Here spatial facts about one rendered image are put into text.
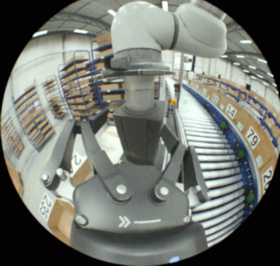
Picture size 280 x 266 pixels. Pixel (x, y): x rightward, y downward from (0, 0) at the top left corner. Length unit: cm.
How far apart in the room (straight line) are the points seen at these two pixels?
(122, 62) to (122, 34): 8
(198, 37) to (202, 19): 7
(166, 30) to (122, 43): 12
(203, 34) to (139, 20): 16
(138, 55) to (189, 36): 15
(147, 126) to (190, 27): 32
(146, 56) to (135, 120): 18
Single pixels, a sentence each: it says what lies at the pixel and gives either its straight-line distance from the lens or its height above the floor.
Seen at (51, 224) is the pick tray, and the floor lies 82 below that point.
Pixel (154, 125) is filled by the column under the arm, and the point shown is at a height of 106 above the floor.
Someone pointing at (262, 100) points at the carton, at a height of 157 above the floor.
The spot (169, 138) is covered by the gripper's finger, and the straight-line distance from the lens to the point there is 16.
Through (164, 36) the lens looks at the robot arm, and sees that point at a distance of 26.
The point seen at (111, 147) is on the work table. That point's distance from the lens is 62.
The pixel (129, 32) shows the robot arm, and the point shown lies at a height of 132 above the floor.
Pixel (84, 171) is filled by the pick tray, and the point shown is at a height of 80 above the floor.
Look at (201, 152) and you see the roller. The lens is 68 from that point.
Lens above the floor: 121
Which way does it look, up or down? 37 degrees down
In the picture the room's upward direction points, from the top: 3 degrees counter-clockwise
